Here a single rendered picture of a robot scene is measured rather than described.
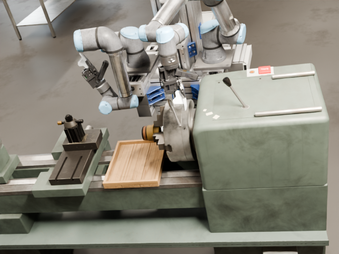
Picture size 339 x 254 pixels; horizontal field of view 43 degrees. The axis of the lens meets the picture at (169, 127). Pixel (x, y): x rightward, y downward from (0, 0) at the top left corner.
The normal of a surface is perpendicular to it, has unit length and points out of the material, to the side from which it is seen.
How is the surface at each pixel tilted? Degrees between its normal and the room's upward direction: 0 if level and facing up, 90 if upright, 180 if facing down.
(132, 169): 0
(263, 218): 90
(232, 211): 90
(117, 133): 0
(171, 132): 55
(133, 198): 90
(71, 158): 0
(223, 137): 90
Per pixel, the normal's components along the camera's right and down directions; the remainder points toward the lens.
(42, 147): -0.18, -0.80
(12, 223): -0.13, 0.60
